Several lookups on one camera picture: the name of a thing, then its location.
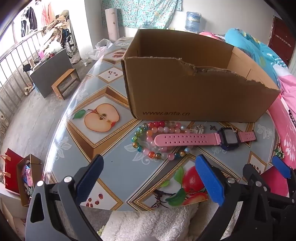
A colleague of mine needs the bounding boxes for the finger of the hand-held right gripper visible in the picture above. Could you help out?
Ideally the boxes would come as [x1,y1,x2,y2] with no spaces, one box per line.
[271,156,296,186]
[242,163,296,209]

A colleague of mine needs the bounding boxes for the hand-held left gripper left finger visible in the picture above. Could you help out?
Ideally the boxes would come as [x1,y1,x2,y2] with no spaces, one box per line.
[25,154,104,241]

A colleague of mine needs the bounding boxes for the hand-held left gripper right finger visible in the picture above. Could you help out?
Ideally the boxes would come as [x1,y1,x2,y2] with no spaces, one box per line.
[195,154,273,241]

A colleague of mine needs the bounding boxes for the pink strap digital watch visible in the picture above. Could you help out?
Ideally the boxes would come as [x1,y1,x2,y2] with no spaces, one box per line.
[154,127,257,151]

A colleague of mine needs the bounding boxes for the multicolour glass bead bracelet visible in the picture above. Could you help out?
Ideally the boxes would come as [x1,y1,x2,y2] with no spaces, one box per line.
[132,123,193,160]

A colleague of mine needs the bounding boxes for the red pink bead bracelet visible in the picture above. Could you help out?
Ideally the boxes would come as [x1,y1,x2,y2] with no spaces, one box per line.
[148,120,186,135]

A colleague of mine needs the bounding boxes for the orange pink bead bracelet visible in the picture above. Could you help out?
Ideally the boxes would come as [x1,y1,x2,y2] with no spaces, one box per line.
[143,130,176,160]

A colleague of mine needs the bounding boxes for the torn brown cardboard box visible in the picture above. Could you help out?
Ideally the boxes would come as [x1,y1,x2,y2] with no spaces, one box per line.
[121,28,281,123]

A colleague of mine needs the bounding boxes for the pink floral blanket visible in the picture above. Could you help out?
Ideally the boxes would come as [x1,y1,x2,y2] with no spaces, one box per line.
[266,67,296,167]

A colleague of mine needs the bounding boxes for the brown paper bag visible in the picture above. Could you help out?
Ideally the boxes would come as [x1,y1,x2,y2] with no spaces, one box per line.
[17,153,43,207]

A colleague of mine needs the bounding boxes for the white fluffy cloth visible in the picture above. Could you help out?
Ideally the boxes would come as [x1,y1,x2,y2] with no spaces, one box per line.
[97,203,232,241]

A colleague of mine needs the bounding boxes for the red gift bag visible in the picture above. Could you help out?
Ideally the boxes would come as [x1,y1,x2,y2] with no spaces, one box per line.
[0,148,21,194]

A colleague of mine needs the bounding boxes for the wooden stool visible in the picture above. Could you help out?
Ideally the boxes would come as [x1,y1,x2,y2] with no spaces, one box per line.
[51,69,81,100]

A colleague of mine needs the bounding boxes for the grey cabinet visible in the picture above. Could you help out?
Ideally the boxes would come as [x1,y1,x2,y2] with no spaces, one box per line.
[29,49,74,98]

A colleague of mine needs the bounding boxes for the blue patterned blanket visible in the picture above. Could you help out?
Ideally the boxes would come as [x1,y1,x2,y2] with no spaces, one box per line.
[224,28,289,80]

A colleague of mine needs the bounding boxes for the dark red door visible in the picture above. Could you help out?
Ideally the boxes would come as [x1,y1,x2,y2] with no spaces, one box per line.
[268,16,293,66]

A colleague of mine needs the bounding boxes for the white plastic bag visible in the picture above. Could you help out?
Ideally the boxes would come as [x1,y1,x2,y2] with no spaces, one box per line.
[87,38,114,61]

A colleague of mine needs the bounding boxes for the wheelchair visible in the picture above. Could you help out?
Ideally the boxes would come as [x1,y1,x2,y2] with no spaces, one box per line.
[60,28,78,58]

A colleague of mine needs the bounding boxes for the metal railing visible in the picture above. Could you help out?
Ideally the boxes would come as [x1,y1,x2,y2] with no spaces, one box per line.
[0,28,47,121]

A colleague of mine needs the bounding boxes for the white paper roll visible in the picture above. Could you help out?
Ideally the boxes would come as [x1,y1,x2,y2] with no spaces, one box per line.
[105,8,120,42]

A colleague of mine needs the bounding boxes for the pile of clothes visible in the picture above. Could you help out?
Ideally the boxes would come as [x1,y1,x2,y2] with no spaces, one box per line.
[43,10,71,41]

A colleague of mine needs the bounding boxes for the blue water jug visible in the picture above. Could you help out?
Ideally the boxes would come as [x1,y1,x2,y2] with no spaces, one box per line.
[185,11,205,34]

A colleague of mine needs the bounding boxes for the dark hanging clothes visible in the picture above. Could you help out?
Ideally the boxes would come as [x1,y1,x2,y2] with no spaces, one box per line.
[20,6,38,37]

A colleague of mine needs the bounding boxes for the floral hanging cloth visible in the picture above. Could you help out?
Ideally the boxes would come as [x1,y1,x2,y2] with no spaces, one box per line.
[101,0,183,29]

